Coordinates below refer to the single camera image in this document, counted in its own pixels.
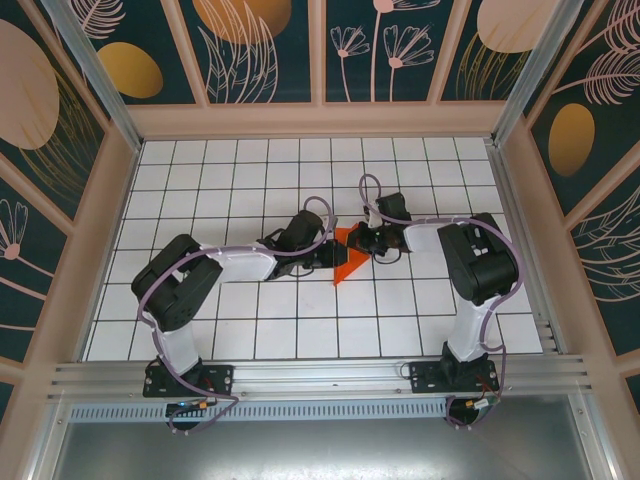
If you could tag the teal panel with single flower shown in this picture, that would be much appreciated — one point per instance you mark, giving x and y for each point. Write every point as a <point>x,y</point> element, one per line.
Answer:
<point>20,260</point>

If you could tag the teal panel with pink oval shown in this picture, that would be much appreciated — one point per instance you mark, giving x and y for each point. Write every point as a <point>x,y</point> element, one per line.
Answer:
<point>30,100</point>

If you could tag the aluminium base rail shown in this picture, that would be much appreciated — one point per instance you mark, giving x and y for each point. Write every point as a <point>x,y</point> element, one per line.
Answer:
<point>320,375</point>

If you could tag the grey metal sheet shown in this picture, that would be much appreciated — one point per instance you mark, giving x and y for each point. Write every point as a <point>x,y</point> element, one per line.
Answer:
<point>320,450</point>

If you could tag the orange paper sheet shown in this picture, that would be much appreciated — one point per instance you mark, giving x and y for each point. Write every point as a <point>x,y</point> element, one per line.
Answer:
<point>345,272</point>

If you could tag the teal panel with gold ellipse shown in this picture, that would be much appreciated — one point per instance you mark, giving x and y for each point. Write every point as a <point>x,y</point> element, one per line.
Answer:
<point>590,110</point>

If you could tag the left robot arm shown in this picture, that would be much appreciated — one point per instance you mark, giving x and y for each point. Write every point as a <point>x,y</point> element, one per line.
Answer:
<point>245,262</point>

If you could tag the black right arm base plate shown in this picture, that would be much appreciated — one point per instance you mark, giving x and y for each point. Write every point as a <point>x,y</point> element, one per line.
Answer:
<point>425,377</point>

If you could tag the teal panel with pink circle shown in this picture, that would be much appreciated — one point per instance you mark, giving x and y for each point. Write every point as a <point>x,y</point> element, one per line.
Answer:
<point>495,50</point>

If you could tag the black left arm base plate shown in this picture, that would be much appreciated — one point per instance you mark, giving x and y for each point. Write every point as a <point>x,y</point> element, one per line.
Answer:
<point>220,380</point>

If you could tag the teal panel with pink leaves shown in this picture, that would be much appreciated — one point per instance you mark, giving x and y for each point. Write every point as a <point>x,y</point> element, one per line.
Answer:
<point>610,270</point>

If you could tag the teal panel with gold oval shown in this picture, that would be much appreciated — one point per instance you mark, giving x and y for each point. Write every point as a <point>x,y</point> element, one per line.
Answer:
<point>130,70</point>

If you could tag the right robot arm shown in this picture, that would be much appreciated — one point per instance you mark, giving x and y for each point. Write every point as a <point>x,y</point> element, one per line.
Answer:
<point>422,237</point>

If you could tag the small circuit board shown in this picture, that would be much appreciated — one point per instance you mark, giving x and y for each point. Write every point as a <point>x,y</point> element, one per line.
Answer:
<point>482,403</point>
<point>187,407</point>

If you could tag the teal panel with orange circle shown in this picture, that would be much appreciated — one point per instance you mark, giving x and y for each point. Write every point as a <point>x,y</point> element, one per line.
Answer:
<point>240,50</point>

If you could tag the aluminium side rail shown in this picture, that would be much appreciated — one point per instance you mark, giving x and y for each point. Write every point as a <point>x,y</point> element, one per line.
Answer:
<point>525,240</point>

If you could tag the teal panel with pink flowers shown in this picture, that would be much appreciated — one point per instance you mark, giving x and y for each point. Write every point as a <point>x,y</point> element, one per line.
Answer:
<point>380,50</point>

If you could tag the aluminium frame post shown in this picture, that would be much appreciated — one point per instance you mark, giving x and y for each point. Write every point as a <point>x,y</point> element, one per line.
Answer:
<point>100,75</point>
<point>525,75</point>

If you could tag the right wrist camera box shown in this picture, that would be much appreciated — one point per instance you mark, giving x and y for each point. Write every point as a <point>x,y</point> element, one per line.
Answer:
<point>365,240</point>

